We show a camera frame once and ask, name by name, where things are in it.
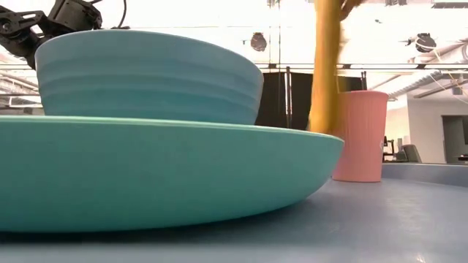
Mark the gray office chair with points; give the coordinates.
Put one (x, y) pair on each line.
(412, 153)

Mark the yellow cloth napkin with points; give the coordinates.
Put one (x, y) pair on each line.
(325, 73)

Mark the black curtain on stand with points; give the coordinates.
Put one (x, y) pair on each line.
(270, 102)

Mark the pink cup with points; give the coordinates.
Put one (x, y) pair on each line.
(365, 139)

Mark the blue bowl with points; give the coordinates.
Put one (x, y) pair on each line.
(146, 80)

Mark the dark round ceiling fixture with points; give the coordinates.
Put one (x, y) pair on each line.
(258, 41)
(425, 42)

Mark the teal plate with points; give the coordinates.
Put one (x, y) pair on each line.
(146, 175)

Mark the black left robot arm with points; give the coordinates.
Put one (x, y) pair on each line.
(18, 33)

